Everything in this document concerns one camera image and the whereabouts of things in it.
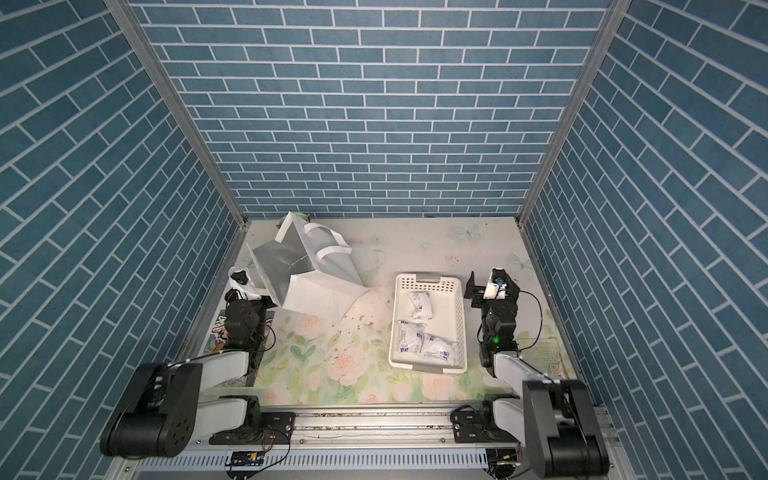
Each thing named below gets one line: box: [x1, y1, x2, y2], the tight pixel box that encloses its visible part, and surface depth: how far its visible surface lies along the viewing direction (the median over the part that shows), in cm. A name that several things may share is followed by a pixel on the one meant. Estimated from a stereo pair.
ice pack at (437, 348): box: [419, 333, 455, 365], surface depth 86 cm
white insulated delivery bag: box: [246, 212, 369, 321], surface depth 83 cm
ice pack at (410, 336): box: [397, 320, 427, 354], surface depth 88 cm
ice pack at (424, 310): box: [409, 292, 433, 319], surface depth 93 cm
